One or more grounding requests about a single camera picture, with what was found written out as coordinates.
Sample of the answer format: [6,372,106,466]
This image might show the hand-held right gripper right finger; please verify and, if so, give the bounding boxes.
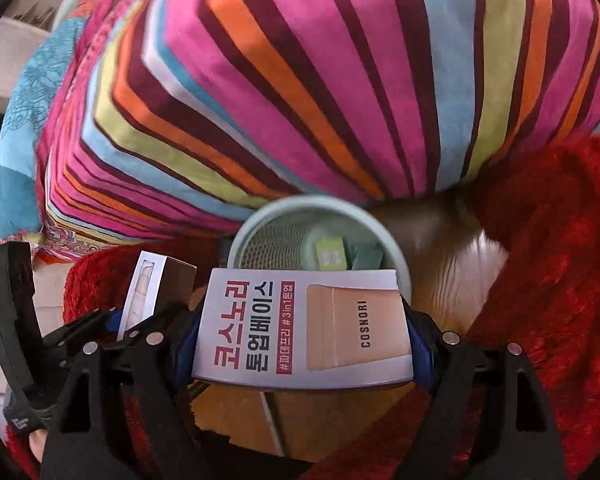
[400,300,568,480]

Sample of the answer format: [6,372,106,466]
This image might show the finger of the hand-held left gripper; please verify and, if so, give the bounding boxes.
[42,309,126,361]
[122,301,195,342]

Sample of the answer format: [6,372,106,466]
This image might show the teal carton box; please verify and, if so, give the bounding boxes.
[347,244,385,271]

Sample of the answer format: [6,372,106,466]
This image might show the white box with brown side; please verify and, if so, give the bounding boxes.
[191,267,415,392]

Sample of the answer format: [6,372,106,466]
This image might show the blue patterned quilt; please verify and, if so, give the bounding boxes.
[0,15,88,241]

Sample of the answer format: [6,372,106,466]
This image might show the red shaggy rug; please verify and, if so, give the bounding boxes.
[0,132,600,480]

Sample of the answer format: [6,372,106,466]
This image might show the floral bed sheet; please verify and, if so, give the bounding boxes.
[32,217,103,263]

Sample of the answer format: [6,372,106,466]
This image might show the small grey brown box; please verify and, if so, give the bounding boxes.
[116,252,197,341]

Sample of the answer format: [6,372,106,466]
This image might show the pink and orange quilt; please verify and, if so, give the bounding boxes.
[80,0,181,61]

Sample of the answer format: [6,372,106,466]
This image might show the tall light green box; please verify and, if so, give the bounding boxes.
[315,236,348,271]

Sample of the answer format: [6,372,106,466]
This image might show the pale green mesh waste basket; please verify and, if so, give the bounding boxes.
[227,195,413,301]

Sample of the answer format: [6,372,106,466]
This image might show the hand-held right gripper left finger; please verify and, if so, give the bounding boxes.
[40,305,216,480]

